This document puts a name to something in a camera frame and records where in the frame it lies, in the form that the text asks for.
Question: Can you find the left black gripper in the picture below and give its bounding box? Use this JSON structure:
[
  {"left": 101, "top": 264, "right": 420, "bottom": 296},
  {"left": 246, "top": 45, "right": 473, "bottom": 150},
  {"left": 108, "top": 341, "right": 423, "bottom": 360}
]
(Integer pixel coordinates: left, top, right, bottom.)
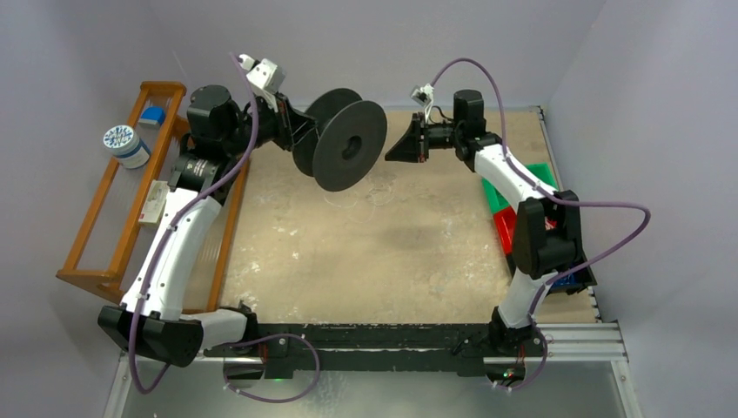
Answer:
[{"left": 222, "top": 89, "right": 319, "bottom": 158}]

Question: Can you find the black cable spool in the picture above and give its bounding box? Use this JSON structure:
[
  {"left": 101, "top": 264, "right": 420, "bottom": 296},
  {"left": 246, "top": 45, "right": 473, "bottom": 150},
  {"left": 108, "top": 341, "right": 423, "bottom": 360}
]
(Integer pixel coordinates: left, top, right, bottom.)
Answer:
[{"left": 292, "top": 88, "right": 387, "bottom": 192}]

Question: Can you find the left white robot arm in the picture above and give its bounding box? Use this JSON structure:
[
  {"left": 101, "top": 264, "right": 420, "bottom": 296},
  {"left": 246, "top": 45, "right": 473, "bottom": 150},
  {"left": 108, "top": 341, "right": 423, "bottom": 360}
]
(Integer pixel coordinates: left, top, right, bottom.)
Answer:
[{"left": 97, "top": 84, "right": 317, "bottom": 369}]

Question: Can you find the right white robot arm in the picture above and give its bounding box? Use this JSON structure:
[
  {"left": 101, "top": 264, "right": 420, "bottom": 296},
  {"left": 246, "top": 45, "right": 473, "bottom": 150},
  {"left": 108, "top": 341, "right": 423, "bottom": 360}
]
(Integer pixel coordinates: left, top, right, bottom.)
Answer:
[{"left": 385, "top": 86, "right": 583, "bottom": 354}]

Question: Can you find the green plastic bin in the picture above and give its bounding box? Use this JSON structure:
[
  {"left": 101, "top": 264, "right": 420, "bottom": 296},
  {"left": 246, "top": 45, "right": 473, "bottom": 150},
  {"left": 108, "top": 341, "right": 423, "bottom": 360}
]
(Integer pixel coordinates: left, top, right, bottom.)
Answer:
[{"left": 481, "top": 163, "right": 559, "bottom": 214}]

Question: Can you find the red plastic bin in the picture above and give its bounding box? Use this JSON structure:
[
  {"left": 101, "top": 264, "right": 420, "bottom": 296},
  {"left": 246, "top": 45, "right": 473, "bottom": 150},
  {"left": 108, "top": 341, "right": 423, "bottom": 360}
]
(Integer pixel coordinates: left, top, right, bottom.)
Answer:
[{"left": 493, "top": 206, "right": 517, "bottom": 256}]

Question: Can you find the blue white small box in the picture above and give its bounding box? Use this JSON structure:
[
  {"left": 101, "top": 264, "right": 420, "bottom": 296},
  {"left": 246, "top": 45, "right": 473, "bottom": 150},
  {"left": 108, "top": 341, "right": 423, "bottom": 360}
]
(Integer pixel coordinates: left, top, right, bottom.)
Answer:
[{"left": 138, "top": 106, "right": 166, "bottom": 129}]

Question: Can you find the white red carton box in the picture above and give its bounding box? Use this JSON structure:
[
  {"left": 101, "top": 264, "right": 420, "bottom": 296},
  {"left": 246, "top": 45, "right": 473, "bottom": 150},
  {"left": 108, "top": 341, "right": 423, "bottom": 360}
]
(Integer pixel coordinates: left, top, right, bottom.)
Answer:
[{"left": 138, "top": 180, "right": 169, "bottom": 226}]

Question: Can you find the blue white round tin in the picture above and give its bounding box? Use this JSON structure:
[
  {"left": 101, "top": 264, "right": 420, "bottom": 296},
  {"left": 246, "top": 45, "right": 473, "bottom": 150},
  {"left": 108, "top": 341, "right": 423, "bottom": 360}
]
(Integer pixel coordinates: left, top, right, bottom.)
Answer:
[{"left": 102, "top": 125, "right": 151, "bottom": 170}]

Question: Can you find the black plastic bin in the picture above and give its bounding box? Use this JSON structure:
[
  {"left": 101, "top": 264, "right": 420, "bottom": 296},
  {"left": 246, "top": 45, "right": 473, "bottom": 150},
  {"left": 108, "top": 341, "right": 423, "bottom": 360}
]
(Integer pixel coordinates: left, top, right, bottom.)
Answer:
[{"left": 507, "top": 247, "right": 599, "bottom": 296}]

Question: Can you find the wooden rack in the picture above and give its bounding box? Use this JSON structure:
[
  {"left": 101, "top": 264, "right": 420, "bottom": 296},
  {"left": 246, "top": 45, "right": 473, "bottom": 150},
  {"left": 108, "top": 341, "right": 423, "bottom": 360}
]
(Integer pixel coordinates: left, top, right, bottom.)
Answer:
[{"left": 56, "top": 81, "right": 249, "bottom": 314}]

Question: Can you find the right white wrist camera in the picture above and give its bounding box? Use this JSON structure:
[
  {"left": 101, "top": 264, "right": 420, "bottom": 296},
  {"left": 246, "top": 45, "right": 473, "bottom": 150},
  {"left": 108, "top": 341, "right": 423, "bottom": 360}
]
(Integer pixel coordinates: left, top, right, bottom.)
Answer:
[{"left": 410, "top": 84, "right": 434, "bottom": 106}]

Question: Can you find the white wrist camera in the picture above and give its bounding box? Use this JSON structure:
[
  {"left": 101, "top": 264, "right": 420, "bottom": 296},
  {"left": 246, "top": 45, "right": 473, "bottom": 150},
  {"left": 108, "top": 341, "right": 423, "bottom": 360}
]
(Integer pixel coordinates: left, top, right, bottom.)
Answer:
[
  {"left": 410, "top": 84, "right": 434, "bottom": 106},
  {"left": 237, "top": 54, "right": 285, "bottom": 96}
]

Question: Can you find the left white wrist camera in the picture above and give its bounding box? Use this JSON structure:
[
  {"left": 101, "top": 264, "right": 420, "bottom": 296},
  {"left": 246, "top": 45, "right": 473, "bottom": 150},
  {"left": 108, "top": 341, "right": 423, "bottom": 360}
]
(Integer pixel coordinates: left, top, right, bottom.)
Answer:
[{"left": 237, "top": 54, "right": 285, "bottom": 96}]

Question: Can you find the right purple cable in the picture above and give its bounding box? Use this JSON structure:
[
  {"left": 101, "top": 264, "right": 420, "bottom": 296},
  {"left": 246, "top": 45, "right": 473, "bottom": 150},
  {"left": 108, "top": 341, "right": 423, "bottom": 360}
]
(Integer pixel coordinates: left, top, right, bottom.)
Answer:
[{"left": 429, "top": 57, "right": 653, "bottom": 394}]

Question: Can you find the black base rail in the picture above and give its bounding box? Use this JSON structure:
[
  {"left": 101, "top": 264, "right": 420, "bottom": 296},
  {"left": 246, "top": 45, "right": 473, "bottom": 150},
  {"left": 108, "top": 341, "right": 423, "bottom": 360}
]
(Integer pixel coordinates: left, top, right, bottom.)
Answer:
[{"left": 205, "top": 323, "right": 543, "bottom": 380}]

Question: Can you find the aluminium frame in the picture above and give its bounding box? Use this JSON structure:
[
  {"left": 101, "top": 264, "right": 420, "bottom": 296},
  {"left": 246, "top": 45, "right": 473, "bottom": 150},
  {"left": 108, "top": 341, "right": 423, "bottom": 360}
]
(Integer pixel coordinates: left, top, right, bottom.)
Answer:
[{"left": 104, "top": 322, "right": 643, "bottom": 417}]

